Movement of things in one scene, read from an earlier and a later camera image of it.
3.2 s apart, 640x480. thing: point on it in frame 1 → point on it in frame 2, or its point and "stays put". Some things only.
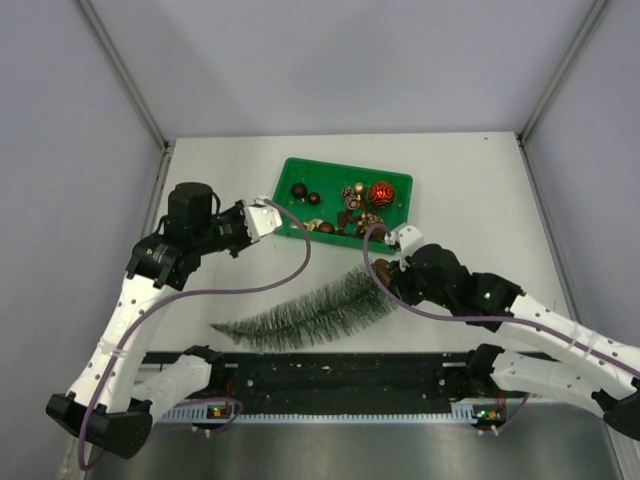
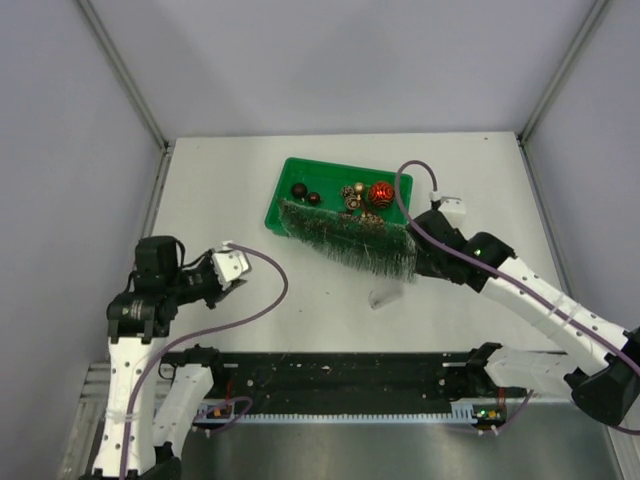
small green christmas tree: [325, 314] → [371, 243]
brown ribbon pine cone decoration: [362, 221] stays put
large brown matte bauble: [299, 190] stays put
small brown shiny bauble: [314, 198] stays put
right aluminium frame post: [533, 119] stays put
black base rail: [331, 379] stays put
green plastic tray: [337, 203] stays put
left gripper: [237, 211] → [218, 292]
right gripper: [399, 279] → [423, 266]
